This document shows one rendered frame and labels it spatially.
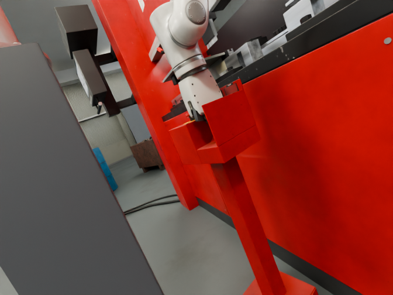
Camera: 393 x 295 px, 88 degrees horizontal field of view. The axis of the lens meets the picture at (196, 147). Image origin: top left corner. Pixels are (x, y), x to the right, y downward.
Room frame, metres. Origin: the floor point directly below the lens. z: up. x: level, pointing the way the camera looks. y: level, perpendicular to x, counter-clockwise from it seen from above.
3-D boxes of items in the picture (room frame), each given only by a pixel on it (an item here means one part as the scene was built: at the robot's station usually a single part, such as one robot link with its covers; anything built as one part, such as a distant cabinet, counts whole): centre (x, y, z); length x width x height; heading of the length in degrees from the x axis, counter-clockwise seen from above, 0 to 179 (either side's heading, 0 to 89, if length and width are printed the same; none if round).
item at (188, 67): (0.55, -0.06, 0.91); 0.09 x 0.08 x 0.03; 124
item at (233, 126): (0.61, -0.06, 0.75); 0.20 x 0.16 x 0.18; 34
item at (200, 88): (0.55, -0.07, 0.85); 0.10 x 0.07 x 0.11; 124
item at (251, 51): (0.99, -0.28, 0.92); 0.39 x 0.06 x 0.10; 21
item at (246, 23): (1.44, -0.65, 1.12); 1.13 x 0.02 x 0.44; 21
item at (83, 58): (1.97, 0.67, 1.42); 0.45 x 0.12 x 0.36; 26
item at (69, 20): (2.05, 0.61, 1.52); 0.51 x 0.25 x 0.85; 26
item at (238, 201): (0.61, -0.06, 0.39); 0.06 x 0.06 x 0.54; 34
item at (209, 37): (1.04, -0.26, 1.12); 0.10 x 0.02 x 0.10; 21
